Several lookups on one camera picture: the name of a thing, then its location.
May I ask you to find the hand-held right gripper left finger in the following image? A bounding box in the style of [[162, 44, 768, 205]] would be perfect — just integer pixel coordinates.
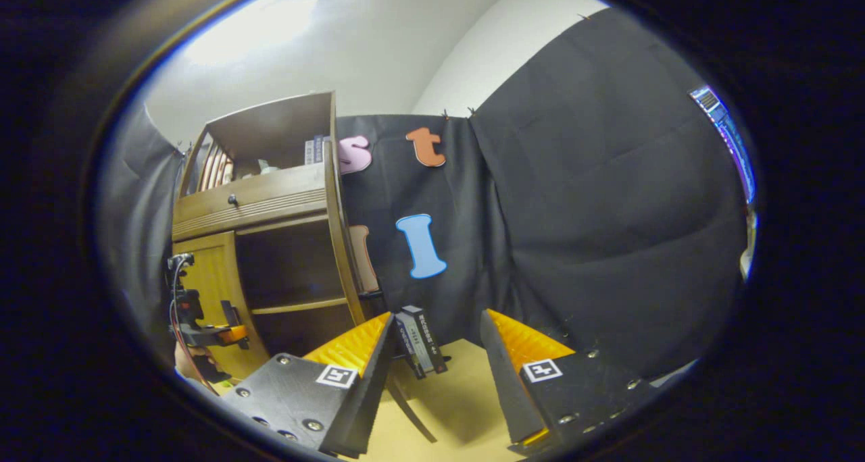
[[222, 311, 397, 460]]

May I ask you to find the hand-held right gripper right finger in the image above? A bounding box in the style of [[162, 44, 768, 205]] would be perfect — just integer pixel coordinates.
[[480, 308, 660, 457]]

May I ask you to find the wooden cabinet door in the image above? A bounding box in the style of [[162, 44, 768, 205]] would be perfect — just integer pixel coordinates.
[[171, 231, 252, 382]]

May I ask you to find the wooden double-door shoe cabinet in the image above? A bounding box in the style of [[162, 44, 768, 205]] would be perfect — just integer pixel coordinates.
[[170, 91, 369, 385]]

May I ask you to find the wooden cabinet drawer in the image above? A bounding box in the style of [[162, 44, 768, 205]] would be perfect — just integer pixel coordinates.
[[174, 163, 330, 223]]

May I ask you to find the black book blue label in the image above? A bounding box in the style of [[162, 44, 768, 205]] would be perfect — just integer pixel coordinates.
[[394, 311, 425, 380]]

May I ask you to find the black book white label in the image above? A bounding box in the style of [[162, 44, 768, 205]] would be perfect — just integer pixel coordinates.
[[403, 305, 449, 376]]

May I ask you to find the black backdrop cloth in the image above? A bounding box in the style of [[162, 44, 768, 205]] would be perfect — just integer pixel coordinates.
[[95, 6, 751, 382]]

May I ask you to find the computer screen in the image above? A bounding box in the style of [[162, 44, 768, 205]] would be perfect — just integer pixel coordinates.
[[688, 84, 756, 206]]

